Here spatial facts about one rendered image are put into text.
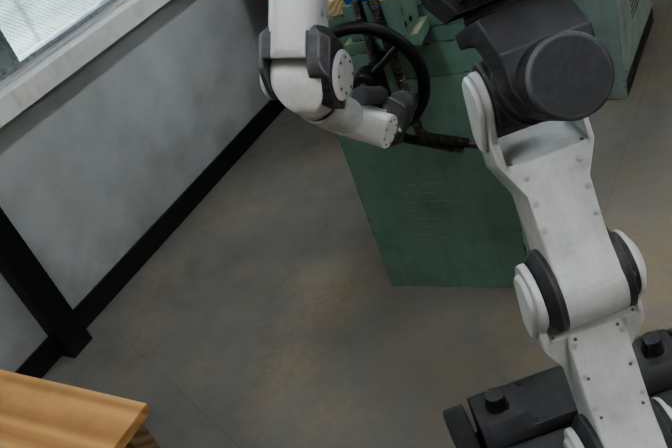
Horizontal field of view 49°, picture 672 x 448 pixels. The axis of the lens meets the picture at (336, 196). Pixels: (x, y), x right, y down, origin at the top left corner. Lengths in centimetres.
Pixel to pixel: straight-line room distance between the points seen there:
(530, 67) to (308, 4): 34
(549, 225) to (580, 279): 10
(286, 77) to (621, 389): 78
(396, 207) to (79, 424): 102
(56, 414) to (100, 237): 125
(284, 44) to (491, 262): 123
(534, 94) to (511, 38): 10
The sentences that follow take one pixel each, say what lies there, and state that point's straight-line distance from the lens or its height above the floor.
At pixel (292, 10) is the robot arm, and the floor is 117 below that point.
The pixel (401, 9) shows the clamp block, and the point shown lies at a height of 93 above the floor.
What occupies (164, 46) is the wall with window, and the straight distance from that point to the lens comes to 305.
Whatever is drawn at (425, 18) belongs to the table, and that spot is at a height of 87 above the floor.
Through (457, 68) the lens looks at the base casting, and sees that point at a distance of 180.
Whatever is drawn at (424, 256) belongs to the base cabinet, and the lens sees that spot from 220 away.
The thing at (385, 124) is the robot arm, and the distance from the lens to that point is 133.
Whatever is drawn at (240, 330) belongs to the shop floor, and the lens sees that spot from 242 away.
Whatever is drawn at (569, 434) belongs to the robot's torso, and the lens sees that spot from 146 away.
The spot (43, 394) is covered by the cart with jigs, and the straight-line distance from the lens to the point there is 174.
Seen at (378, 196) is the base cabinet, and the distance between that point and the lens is 209.
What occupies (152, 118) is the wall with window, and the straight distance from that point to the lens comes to 298.
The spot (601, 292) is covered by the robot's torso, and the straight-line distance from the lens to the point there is 124.
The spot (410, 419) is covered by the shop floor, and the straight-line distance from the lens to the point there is 197.
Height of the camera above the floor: 151
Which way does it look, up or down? 32 degrees down
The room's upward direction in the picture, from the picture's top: 21 degrees counter-clockwise
